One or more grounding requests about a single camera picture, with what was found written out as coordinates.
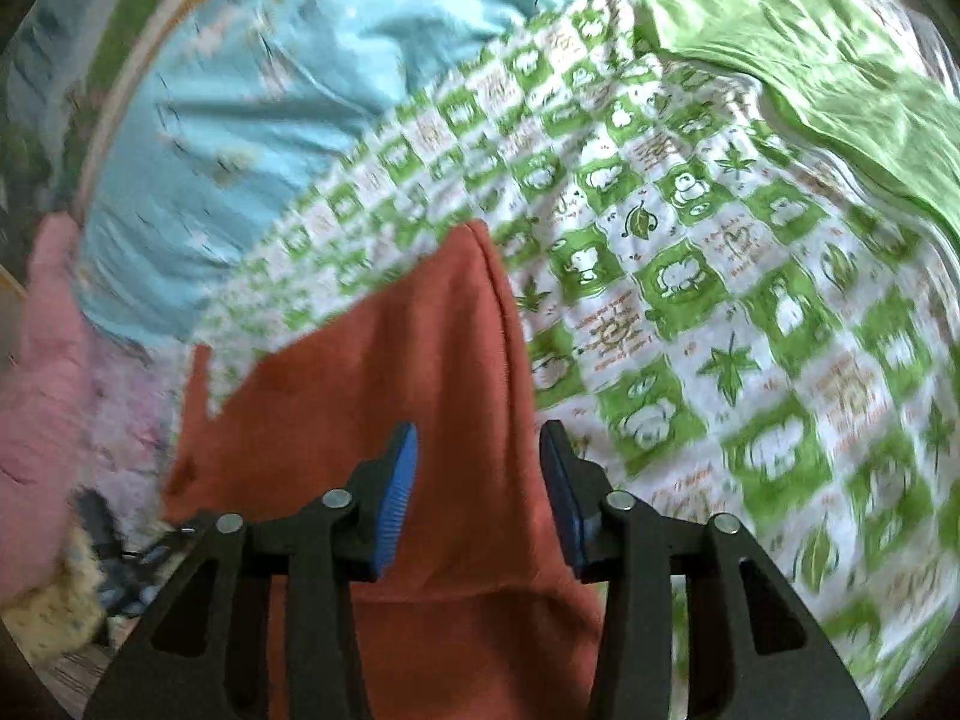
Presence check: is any rust red knit sweater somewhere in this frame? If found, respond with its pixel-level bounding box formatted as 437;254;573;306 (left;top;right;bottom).
164;221;602;718

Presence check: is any yellow floral cloth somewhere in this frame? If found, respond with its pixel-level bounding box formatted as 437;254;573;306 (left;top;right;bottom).
2;527;106;667

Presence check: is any pastel floral bed sheet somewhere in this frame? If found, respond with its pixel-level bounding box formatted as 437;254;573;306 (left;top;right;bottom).
78;335;189;548

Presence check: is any green white patterned quilt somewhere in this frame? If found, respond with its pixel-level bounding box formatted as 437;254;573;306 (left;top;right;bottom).
195;0;958;713

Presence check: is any light blue floral duvet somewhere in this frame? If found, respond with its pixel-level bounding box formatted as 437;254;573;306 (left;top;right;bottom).
75;0;569;344

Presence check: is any framed landscape painting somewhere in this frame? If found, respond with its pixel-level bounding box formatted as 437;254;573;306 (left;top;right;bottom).
2;0;164;280

